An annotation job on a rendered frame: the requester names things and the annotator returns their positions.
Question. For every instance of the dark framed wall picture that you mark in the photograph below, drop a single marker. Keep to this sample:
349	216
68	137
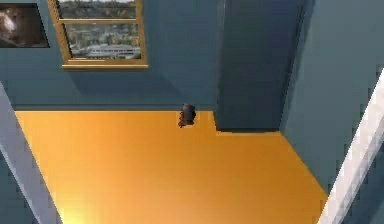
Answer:
20	26

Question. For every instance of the wooden framed window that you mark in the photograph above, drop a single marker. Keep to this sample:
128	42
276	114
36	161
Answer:
100	40

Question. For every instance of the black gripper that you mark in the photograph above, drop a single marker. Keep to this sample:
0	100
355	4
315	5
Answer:
187	116

